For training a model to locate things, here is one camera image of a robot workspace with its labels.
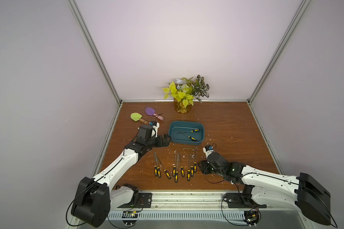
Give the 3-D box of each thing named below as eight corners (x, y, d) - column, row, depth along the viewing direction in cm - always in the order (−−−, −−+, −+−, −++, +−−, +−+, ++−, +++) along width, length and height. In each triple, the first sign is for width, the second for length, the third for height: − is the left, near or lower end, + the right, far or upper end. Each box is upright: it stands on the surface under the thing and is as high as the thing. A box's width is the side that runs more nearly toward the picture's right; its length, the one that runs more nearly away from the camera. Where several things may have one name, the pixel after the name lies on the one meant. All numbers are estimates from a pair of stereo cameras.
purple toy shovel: (143, 111, 117) (143, 109, 115) (148, 107, 120) (148, 105, 118) (159, 122, 109) (159, 120, 107) (164, 118, 112) (164, 116, 110)
